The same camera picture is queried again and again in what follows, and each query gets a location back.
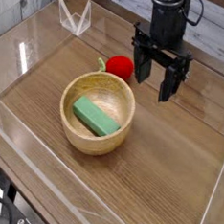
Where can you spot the black table frame bracket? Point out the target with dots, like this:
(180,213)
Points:
(17,216)

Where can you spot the clear acrylic tray walls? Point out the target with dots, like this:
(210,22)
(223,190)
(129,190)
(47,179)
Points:
(168,170)

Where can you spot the wooden bowl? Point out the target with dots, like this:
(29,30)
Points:
(112,95)

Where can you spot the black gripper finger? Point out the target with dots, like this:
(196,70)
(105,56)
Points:
(170,84)
(142,64)

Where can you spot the red knitted apple toy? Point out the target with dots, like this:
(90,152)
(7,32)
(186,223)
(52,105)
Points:
(120,66)

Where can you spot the green rectangular block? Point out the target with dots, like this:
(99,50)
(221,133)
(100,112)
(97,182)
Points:
(95,118)

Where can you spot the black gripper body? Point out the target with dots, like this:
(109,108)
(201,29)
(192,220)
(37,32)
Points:
(175,53)

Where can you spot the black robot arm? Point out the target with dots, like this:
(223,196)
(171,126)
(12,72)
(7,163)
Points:
(161,41)

